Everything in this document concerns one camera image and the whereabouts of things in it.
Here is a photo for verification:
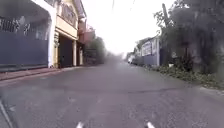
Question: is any tree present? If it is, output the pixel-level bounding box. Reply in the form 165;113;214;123
84;36;108;66

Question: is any grey asphalt road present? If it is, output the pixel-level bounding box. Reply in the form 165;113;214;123
0;61;224;128

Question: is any blue and white building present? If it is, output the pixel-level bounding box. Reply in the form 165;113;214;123
131;35;162;67

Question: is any red building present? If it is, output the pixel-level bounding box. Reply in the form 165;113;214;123
78;20;97;66

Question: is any yellow building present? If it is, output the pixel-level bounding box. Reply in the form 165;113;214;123
44;0;88;69

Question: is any leaning pole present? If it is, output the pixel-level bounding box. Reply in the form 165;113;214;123
161;3;172;66

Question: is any robot's own part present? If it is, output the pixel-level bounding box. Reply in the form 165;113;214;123
75;121;85;128
146;121;156;128

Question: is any green weedy verge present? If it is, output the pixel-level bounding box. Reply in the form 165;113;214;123
139;63;224;90

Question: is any red brick pavement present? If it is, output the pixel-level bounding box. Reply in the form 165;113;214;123
0;65;83;82

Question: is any row of trees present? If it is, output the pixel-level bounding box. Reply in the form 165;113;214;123
153;0;224;75

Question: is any pink and white building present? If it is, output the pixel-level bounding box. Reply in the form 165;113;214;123
0;0;58;73

